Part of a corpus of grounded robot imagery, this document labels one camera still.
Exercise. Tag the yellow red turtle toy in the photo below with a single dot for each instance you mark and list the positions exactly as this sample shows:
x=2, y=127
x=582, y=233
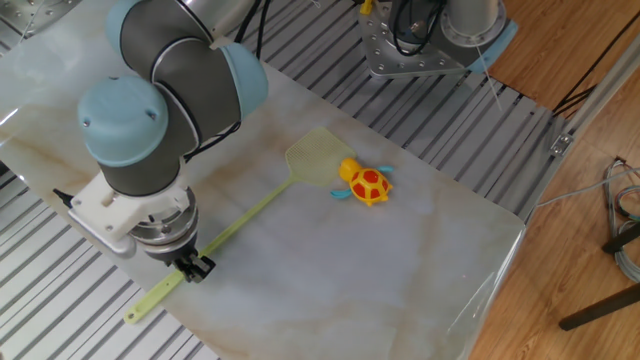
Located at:
x=370, y=185

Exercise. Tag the yellow plug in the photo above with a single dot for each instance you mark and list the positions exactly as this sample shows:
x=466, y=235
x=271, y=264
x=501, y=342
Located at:
x=366, y=6

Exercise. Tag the glossy marble pattern mat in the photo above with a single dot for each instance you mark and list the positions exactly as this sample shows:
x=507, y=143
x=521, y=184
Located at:
x=325, y=275

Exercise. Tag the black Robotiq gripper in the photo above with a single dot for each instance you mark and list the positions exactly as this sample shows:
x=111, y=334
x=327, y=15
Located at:
x=175, y=250

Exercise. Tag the pale green plastic flyswatter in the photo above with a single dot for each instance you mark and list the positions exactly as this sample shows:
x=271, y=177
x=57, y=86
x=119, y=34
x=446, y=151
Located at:
x=320, y=156

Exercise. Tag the aluminium frame post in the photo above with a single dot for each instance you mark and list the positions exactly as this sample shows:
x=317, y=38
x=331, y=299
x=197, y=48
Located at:
x=600, y=95

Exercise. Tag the silver perforated metal plate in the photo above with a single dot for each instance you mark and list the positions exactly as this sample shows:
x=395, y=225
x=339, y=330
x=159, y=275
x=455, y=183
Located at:
x=45, y=12

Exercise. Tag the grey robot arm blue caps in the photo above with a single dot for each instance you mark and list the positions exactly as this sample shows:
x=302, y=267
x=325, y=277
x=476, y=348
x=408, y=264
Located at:
x=150, y=100

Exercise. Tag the black floor bar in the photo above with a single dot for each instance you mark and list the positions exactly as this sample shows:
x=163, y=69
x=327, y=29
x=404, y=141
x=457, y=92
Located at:
x=622, y=240
x=600, y=307

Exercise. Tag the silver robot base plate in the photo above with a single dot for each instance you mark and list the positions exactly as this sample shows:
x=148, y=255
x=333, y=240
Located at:
x=400, y=62

